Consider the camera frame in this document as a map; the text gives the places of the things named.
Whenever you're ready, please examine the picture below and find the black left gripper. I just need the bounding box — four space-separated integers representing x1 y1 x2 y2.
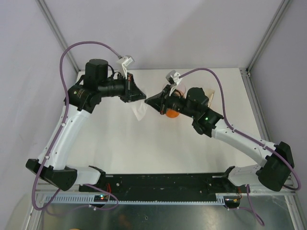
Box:
98 72 146 103

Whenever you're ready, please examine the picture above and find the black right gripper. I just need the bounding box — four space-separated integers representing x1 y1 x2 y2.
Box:
145 84 198 119

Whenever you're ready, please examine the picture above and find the clear pink plastic dripper cone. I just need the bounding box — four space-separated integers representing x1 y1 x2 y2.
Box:
176 83 186 97

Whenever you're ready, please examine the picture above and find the cream coffee filter holder stack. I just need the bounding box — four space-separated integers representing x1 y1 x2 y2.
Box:
205 89 215 107

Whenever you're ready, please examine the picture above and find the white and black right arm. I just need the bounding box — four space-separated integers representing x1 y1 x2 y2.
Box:
145 85 294 192

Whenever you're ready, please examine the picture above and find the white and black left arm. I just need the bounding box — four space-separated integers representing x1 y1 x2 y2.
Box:
25 56 146 192

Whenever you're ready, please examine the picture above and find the wooden and orange dripper stand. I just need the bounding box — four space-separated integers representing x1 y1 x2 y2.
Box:
165 109 180 118

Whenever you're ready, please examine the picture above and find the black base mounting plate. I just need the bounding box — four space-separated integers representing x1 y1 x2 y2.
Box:
94 172 247 203

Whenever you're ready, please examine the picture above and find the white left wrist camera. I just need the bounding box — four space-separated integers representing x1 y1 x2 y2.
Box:
117 56 134 79

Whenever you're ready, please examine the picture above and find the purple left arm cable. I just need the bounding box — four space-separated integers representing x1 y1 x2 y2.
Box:
32 41 123 211

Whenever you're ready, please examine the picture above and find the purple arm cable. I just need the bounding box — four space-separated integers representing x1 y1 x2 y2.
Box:
32 41 123 211
179 68 302 191

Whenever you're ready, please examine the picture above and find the grey slotted cable duct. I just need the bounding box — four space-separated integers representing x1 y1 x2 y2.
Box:
42 193 242 206

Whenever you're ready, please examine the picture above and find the aluminium left corner post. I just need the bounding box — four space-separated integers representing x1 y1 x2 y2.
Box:
35 0 80 73

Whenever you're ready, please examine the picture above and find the aluminium corner post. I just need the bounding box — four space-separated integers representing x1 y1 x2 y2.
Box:
246 0 293 74
35 0 80 73

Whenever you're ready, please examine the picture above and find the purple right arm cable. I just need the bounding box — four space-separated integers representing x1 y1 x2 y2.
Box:
179 68 302 191

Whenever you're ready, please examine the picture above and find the aluminium frame rail front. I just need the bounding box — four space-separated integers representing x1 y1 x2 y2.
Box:
35 174 296 195

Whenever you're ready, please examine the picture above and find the aluminium right corner post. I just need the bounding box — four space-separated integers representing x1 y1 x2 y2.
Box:
246 0 293 74

